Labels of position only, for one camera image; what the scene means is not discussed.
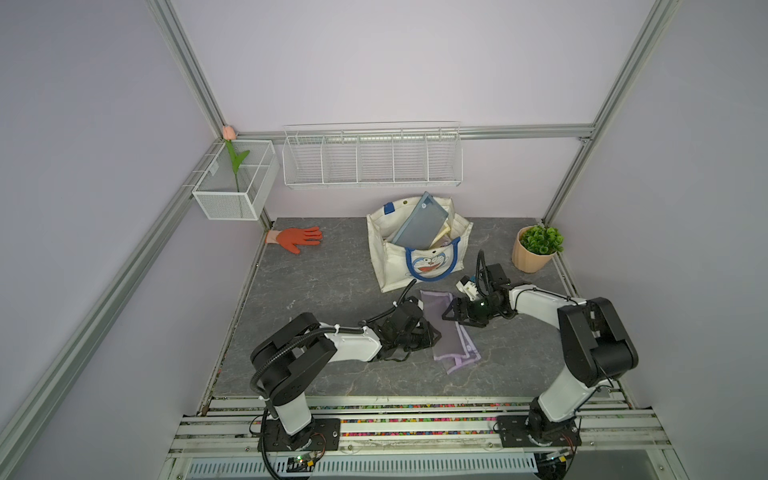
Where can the white slotted vent grille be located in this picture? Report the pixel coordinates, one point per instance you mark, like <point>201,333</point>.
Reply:
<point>340,466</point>

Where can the green plant in beige pot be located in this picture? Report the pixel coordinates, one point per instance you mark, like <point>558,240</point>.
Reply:
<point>535,246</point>

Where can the long white wire wall basket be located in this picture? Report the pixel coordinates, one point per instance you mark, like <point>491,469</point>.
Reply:
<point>370,154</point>

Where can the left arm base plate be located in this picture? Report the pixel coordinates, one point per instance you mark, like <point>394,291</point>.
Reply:
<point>321,434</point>

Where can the purple mesh pouch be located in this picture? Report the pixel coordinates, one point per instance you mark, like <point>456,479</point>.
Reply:
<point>455,349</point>

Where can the small white mesh wall basket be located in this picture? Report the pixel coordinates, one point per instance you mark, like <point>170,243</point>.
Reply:
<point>215,191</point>

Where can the red rubber glove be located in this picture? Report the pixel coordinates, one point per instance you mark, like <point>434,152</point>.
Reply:
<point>291,239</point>

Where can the white canvas Doraemon tote bag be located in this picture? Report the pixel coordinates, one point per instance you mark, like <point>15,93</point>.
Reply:
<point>395,266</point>

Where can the yellow mesh pouch bottom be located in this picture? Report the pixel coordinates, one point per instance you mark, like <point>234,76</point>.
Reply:
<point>443,238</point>

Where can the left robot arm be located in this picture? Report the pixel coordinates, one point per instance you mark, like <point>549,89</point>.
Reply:
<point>292,358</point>

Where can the artificial pink tulip flower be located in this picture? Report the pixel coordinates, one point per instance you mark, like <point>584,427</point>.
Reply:
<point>229,135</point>

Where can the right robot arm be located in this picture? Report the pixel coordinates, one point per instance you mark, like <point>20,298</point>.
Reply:
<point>596,346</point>

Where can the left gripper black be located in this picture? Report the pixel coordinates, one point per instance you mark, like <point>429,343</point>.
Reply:
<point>428,338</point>

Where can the blue mesh pouch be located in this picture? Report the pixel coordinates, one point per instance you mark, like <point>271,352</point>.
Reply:
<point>422,226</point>

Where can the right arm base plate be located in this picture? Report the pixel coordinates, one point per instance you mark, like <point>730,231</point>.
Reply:
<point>534,430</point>

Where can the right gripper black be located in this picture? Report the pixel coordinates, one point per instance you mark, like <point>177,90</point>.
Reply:
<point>466,318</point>

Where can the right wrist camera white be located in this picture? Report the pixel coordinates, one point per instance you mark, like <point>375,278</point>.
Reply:
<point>468,288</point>

